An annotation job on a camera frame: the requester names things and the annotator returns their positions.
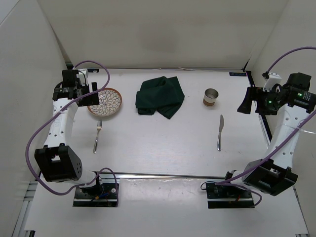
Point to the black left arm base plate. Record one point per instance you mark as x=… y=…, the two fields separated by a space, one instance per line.
x=103 y=194

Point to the silver fork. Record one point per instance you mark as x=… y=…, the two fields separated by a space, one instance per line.
x=99 y=128

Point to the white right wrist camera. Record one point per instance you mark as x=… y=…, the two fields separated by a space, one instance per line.
x=271 y=80

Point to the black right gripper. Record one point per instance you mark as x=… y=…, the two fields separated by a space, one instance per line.
x=256 y=94

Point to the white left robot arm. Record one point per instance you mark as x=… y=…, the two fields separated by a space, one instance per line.
x=57 y=160

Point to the dark green cloth napkin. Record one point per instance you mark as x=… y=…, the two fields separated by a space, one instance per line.
x=163 y=95

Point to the floral patterned ceramic plate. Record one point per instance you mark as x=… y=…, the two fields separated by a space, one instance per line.
x=110 y=101

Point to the silver table knife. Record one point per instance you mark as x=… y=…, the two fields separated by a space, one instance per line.
x=221 y=126

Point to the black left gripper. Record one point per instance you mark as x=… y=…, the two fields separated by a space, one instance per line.
x=92 y=99

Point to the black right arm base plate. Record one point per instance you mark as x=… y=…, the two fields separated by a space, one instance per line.
x=226 y=197

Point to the metal cup with cork base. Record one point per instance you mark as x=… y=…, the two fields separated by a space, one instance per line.
x=210 y=96

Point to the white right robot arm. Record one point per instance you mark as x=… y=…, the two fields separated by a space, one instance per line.
x=295 y=106

